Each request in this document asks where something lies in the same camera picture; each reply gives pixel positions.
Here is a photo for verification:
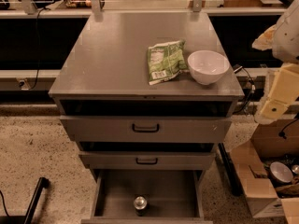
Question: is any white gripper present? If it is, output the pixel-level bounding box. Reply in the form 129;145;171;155
252;0;299;120

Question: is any grey metal drawer cabinet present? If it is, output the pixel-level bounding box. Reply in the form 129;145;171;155
48;10;246;224

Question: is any bottom grey drawer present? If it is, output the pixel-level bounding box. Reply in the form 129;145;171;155
80;170;213;224

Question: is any grey drawer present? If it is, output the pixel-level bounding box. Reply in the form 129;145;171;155
80;170;213;224
79;142;215;170
59;99;234;144

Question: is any middle grey drawer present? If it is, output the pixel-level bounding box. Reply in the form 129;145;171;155
79;142;215;170

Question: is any top grey drawer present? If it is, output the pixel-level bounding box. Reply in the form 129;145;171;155
59;99;234;144

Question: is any white bowl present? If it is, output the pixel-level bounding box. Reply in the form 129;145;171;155
187;50;230;85

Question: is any cardboard box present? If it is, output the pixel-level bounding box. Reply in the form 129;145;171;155
230;119;299;224

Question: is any metal bowl in box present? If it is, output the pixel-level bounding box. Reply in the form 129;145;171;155
270;161;293;184

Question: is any green chip bag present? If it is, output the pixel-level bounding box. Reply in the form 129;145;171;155
147;40;189;85

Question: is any black bar beside cabinet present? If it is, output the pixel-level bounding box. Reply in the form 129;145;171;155
218;143;242;196

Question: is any black stand leg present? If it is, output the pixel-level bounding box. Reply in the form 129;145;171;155
0;177;50;224

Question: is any black cable bundle right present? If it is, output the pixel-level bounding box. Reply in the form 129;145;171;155
232;63;257;115

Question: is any black power cable left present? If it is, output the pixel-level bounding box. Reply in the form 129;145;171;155
29;7;50;91

